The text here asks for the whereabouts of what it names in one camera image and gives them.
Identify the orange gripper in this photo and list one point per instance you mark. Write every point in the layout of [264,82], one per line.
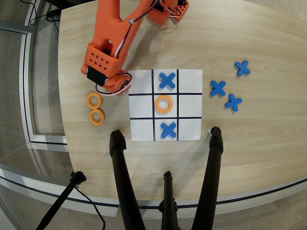
[119,89]

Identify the white tic-tac-toe paper board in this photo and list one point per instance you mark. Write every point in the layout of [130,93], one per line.
[141,105]

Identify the blue foam cross piece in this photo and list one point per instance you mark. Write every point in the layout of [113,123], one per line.
[233,102]
[242,68]
[218,88]
[168,130]
[167,80]

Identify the thick black tripod leg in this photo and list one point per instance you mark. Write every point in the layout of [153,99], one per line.
[211,172]
[122,172]

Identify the black furniture base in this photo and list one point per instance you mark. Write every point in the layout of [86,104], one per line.
[62,2]

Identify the white tape piece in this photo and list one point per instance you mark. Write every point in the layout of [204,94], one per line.
[209,131]

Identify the short black tripod leg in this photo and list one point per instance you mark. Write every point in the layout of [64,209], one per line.
[168,196]

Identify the thin black stand leg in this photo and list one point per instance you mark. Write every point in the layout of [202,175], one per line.
[62,198]

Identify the black tripod legs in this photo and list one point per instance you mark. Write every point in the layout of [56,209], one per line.
[24,182]

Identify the silver metal floor frame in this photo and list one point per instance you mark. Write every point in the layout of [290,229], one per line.
[25,95]

